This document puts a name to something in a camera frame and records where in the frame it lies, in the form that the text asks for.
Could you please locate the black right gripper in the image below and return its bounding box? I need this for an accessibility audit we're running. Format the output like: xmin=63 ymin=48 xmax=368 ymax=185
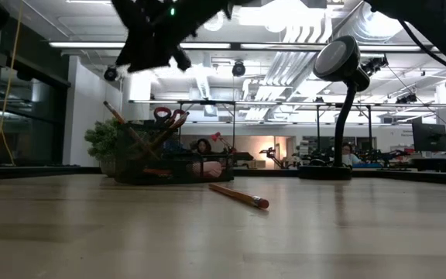
xmin=110 ymin=0 xmax=243 ymax=74

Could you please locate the black mesh desk organizer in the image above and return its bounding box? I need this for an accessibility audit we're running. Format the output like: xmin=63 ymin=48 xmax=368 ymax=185
xmin=114 ymin=119 xmax=236 ymax=186

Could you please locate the round black ceiling device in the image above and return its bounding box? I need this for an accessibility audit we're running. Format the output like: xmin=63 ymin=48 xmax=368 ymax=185
xmin=103 ymin=65 xmax=119 ymax=83
xmin=232 ymin=60 xmax=247 ymax=78

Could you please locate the long ceiling light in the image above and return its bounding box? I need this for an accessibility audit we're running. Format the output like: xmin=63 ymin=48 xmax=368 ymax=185
xmin=358 ymin=44 xmax=441 ymax=53
xmin=48 ymin=40 xmax=317 ymax=51

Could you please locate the person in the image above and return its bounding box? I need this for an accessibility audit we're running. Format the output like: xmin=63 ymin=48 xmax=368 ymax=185
xmin=194 ymin=138 xmax=213 ymax=156
xmin=341 ymin=142 xmax=362 ymax=167

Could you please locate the green potted succulent plant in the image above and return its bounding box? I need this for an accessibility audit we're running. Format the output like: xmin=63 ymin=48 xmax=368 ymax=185
xmin=84 ymin=117 xmax=129 ymax=178

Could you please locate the pink sticky note pad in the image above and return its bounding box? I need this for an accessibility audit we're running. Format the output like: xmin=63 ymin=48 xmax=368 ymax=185
xmin=196 ymin=160 xmax=224 ymax=179

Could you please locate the cardboard box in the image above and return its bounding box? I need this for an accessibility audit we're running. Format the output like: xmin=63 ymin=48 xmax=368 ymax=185
xmin=244 ymin=158 xmax=266 ymax=170

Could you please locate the black gooseneck desk lamp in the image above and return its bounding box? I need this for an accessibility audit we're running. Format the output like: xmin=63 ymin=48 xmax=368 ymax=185
xmin=298 ymin=35 xmax=371 ymax=180

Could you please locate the black computer monitor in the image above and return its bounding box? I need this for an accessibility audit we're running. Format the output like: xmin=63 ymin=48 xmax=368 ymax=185
xmin=411 ymin=122 xmax=446 ymax=153

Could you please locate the black background desk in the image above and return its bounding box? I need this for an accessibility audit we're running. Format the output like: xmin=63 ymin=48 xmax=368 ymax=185
xmin=408 ymin=157 xmax=446 ymax=174

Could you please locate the black metal table frame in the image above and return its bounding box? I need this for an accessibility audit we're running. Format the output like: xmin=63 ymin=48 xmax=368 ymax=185
xmin=0 ymin=164 xmax=446 ymax=186

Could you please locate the yellow hanging cable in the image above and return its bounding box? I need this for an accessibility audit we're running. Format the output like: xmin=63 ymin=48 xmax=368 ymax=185
xmin=0 ymin=0 xmax=23 ymax=168

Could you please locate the black ceiling camera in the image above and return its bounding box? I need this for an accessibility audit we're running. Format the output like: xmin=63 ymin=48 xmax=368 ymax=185
xmin=395 ymin=92 xmax=420 ymax=105
xmin=361 ymin=53 xmax=389 ymax=77

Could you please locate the silver ceiling duct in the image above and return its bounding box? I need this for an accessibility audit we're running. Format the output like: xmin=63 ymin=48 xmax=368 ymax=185
xmin=334 ymin=3 xmax=421 ymax=43

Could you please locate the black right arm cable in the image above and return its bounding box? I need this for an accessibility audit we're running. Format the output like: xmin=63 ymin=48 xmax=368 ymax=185
xmin=399 ymin=19 xmax=446 ymax=87

